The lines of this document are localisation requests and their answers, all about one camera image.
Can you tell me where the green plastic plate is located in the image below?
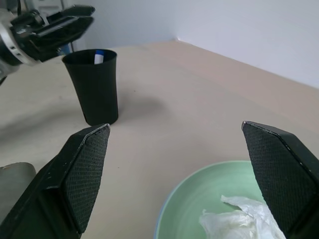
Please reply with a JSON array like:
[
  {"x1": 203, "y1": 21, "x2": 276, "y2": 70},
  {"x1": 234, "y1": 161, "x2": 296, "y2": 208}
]
[{"x1": 157, "y1": 160, "x2": 275, "y2": 239}]

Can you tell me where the black plastic cup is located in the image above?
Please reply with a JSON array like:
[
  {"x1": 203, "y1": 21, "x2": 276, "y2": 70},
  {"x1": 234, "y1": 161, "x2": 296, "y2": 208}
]
[{"x1": 61, "y1": 49, "x2": 119, "y2": 126}]

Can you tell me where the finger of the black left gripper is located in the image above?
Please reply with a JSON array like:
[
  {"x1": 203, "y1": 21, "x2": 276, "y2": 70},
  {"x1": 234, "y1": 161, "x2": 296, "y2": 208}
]
[
  {"x1": 59, "y1": 5, "x2": 96, "y2": 18},
  {"x1": 67, "y1": 16, "x2": 95, "y2": 42}
]

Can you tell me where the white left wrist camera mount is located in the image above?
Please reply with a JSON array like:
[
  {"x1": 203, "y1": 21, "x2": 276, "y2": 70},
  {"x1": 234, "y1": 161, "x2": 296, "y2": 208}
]
[{"x1": 0, "y1": 22, "x2": 38, "y2": 67}]

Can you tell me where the white blue marker pen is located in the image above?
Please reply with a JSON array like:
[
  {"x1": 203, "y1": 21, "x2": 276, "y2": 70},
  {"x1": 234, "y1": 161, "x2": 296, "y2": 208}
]
[{"x1": 94, "y1": 49, "x2": 105, "y2": 65}]

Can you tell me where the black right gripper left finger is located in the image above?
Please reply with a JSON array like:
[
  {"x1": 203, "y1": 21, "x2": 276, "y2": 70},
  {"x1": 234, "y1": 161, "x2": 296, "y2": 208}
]
[{"x1": 0, "y1": 123, "x2": 111, "y2": 239}]

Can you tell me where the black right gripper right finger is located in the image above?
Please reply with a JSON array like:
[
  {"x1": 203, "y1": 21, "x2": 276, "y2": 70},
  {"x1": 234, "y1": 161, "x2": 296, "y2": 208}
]
[{"x1": 241, "y1": 120, "x2": 319, "y2": 239}]

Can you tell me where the blue plastic plate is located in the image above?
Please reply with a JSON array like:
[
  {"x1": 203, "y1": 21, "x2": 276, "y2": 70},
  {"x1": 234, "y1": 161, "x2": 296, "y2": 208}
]
[{"x1": 155, "y1": 196, "x2": 168, "y2": 239}]

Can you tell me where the white tissue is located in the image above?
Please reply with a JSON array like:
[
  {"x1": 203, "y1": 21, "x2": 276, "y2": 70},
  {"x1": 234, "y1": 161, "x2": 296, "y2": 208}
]
[{"x1": 198, "y1": 194, "x2": 287, "y2": 239}]

